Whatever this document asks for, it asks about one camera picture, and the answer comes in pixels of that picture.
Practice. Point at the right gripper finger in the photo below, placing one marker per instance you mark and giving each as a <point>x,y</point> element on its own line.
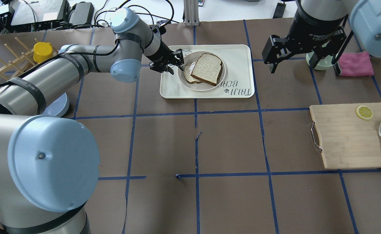
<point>334,48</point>
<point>274,52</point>

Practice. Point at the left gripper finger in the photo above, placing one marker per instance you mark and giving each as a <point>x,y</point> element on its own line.
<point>166,68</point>
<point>178,59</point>

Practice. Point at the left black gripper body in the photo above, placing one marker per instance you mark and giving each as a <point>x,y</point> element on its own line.
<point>158,51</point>

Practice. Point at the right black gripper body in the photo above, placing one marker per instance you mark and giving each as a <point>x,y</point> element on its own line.
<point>310,27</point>

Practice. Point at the cream round plate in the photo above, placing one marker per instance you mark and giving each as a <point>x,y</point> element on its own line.
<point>192,57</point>

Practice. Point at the white bread slice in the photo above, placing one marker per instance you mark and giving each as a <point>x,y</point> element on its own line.
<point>209,58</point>

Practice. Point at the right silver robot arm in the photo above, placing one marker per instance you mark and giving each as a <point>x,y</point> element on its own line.
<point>362,19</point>

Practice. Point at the bread slice under egg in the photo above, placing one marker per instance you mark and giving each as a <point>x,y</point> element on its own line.
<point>205,72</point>

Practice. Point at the fried egg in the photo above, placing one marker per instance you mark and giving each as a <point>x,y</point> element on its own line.
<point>191,67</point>

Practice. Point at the green bowl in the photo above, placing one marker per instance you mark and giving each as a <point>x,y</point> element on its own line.
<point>323,64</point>

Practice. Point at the pink cloth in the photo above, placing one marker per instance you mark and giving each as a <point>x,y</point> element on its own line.
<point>354,65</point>

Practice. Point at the black power adapter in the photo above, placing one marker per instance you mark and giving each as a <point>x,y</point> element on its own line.
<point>279,10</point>

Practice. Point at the cream bear tray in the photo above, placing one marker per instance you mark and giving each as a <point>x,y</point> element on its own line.
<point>236,81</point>

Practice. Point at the lemon slice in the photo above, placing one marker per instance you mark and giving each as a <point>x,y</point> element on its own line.
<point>364,112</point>

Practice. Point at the bamboo cutting board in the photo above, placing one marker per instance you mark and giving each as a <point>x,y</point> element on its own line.
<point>347,141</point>

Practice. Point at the blue bowl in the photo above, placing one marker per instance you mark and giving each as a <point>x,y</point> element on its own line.
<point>59,107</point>

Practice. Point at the yellow cup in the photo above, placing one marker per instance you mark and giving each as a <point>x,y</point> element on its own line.
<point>42,51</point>

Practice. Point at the wooden rack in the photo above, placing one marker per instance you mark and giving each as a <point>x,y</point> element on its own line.
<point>21,63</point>

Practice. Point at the black electronics boxes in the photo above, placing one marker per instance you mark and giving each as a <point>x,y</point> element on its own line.
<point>41,15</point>

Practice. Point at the aluminium frame post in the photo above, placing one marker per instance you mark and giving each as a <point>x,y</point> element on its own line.
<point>191,13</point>

